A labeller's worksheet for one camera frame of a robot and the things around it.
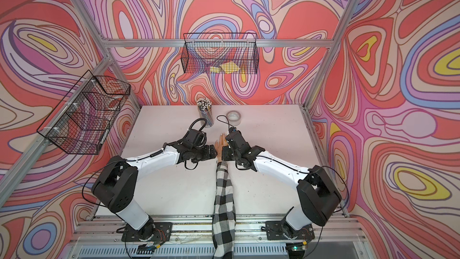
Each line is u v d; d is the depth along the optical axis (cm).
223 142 101
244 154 63
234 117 112
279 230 73
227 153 75
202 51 96
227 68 91
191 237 73
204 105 96
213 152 83
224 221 71
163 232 72
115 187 45
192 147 70
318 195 43
